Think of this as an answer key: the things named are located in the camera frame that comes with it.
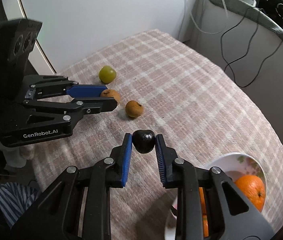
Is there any dark purple plum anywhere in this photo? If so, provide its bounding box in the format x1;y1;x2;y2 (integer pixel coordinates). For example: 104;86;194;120
132;129;156;154

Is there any pink plaid tablecloth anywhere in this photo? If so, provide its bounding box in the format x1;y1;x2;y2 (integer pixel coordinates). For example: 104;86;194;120
32;30;283;231

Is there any orange in bowl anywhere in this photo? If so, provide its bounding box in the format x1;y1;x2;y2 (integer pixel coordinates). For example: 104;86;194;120
235;174;266;212

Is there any brown round fruit far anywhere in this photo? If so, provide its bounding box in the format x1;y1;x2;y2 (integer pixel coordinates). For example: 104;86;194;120
125;100;144;118

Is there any grey green sill cloth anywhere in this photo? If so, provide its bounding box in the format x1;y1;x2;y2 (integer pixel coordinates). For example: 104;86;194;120
208;0;283;39

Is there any striped blue white cloth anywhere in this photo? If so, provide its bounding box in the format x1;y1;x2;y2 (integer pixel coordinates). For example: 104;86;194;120
0;182;41;228

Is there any brown round fruit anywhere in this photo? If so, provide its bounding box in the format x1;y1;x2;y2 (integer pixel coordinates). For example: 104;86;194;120
125;100;144;118
100;89;121;104

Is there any black cable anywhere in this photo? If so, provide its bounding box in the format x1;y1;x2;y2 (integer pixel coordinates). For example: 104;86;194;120
220;6;264;88
223;39;283;88

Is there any white cable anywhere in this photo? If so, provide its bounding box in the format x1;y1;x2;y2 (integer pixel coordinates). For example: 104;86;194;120
181;0;230;35

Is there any green apple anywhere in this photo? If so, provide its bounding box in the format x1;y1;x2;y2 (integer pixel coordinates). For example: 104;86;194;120
99;66;116;84

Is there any brown round fruit near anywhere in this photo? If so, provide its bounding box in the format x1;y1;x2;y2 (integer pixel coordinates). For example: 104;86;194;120
100;89;121;104

